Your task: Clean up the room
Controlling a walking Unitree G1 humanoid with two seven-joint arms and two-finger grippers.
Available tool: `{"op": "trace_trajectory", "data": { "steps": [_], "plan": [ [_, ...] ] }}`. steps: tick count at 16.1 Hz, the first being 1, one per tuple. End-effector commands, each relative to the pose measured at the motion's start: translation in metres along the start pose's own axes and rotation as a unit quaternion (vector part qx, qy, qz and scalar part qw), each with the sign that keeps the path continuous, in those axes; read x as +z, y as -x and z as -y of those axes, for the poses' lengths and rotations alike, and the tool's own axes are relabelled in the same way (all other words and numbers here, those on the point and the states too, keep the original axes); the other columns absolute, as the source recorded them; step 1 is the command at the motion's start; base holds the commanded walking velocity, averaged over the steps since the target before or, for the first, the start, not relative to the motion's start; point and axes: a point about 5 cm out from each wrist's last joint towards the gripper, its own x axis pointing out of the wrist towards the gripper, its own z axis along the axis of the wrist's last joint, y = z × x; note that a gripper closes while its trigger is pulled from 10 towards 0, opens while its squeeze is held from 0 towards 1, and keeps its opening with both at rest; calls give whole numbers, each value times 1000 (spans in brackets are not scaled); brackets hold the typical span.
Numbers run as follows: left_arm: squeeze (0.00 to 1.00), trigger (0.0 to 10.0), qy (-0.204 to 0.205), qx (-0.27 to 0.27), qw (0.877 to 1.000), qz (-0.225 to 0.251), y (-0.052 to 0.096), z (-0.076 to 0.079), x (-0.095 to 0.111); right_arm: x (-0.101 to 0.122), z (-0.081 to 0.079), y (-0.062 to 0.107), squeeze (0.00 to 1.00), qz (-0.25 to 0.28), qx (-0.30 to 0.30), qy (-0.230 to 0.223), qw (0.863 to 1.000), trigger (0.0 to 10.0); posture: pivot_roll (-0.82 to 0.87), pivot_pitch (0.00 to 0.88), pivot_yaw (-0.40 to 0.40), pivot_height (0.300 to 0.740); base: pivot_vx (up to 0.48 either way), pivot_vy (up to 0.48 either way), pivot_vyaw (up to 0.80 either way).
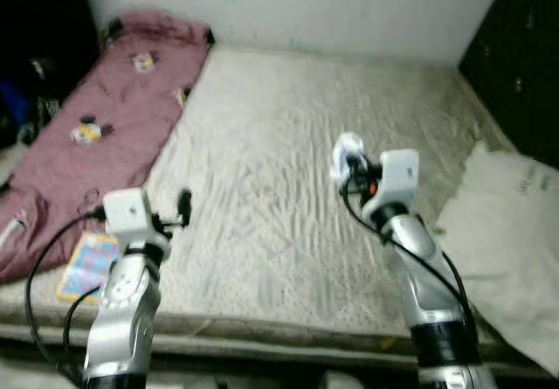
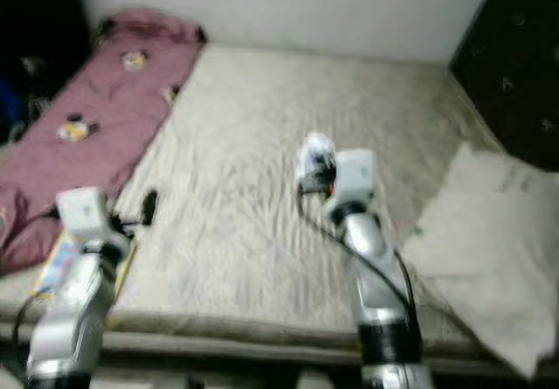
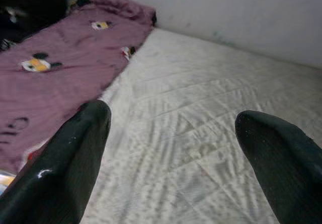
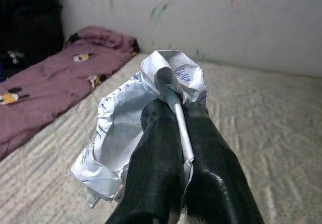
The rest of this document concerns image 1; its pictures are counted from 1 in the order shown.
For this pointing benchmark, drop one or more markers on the white paper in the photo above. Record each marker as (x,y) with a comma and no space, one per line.
(347,149)

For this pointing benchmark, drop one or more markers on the yellow blue children's book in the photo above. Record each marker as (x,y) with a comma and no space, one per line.
(87,267)

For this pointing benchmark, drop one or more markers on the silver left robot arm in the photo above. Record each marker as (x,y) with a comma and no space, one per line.
(122,319)

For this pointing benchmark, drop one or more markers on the white quilted mattress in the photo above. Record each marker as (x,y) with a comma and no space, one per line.
(288,197)

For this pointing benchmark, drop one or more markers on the white pillow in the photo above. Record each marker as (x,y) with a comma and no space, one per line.
(507,232)

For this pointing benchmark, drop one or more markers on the dark bed base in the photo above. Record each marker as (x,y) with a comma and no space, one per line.
(262,363)

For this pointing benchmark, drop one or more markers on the blue item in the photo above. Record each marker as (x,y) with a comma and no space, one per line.
(12,100)

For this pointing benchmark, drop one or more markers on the dark tufted headboard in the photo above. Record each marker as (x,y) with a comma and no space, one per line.
(520,57)

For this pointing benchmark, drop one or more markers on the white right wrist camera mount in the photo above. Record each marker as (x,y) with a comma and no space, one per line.
(397,179)

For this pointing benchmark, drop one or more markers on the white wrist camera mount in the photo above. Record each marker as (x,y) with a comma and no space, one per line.
(397,179)
(129,212)

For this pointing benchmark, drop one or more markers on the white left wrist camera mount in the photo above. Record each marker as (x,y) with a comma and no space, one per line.
(129,212)

